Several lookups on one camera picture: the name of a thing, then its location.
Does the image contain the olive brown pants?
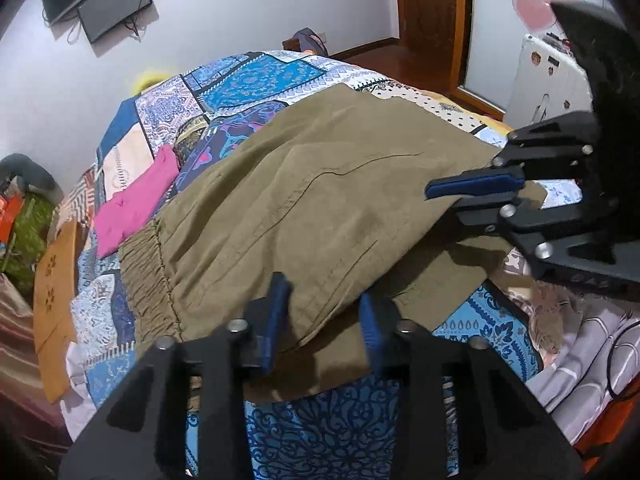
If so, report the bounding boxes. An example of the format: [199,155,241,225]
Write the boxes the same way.
[118,84,510,402]

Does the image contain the white plastic cabinet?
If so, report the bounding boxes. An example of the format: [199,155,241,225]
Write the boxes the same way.
[503,32,592,129]

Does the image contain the blue patchwork bedspread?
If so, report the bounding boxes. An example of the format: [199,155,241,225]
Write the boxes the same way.
[70,51,542,479]

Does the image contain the grey striped sheet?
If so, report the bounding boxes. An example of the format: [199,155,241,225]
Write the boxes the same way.
[499,249,640,446]

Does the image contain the pink folded cloth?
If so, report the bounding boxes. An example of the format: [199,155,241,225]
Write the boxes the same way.
[94,144,179,259]

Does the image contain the brown wooden door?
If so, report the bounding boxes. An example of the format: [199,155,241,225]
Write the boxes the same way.
[397,0,472,93]

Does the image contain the orange striped blanket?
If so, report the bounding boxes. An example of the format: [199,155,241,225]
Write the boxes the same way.
[47,165,96,243]

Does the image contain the dark bag by bed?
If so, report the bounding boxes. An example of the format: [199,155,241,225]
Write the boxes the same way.
[282,27,329,56]

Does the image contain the green patterned storage bag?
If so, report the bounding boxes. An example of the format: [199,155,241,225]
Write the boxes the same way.
[1,193,54,302]

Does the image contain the striped red brown curtain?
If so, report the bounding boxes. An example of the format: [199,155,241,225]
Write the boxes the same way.
[1,276,70,468]

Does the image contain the yellow headboard edge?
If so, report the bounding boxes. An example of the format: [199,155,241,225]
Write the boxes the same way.
[132,72,171,96]

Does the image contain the orange box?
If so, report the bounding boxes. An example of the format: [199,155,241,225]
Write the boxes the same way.
[0,196,24,244]

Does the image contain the grey stuffed pillow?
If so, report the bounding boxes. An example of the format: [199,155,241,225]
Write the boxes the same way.
[0,153,63,206]

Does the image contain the small black wall monitor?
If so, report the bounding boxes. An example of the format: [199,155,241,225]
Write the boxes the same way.
[77,0,152,44]

